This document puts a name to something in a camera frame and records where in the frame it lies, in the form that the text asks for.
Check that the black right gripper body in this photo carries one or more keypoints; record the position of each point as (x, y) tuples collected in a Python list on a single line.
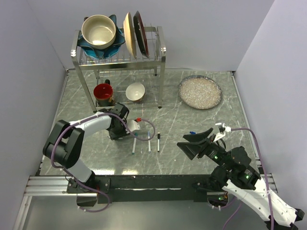
[(213, 151)]

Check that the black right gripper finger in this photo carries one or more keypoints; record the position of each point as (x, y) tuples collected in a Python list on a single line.
[(198, 137), (193, 149)]

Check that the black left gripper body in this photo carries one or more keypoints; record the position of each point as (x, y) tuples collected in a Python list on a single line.
[(121, 131)]

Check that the small pen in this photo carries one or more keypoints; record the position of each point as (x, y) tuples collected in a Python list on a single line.
[(134, 146)]

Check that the white marker with purple tip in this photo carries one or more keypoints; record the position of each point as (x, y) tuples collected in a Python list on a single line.
[(149, 142)]

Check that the thin white pen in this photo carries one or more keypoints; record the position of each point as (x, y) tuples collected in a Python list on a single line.
[(158, 141)]

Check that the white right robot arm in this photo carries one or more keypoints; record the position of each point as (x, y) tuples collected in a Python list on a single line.
[(236, 176)]

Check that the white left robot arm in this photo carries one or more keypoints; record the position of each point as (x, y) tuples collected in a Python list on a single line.
[(64, 144)]

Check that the red and black mug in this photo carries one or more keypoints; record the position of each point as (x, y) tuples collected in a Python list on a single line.
[(104, 94)]

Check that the white ceramic bowl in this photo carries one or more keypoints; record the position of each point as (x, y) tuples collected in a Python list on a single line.
[(135, 92)]

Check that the speckled brown plate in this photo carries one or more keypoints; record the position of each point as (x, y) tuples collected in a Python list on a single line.
[(200, 92)]

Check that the steel dish rack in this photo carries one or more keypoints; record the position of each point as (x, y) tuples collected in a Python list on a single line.
[(123, 69)]

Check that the blue flower-shaped dish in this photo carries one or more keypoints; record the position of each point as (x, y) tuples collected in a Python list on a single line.
[(107, 52)]

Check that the cream upright plate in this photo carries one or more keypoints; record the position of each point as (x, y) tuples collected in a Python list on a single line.
[(129, 35)]

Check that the large beige bowl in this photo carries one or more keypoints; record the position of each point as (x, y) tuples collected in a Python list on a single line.
[(99, 31)]

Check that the dark red upright plate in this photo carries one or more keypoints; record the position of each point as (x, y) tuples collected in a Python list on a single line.
[(140, 34)]

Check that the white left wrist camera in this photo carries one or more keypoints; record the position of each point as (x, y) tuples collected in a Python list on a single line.
[(133, 125)]

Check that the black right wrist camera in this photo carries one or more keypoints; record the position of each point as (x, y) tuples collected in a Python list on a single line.
[(222, 131)]

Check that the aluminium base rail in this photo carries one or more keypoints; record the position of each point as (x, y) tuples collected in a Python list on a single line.
[(41, 186)]

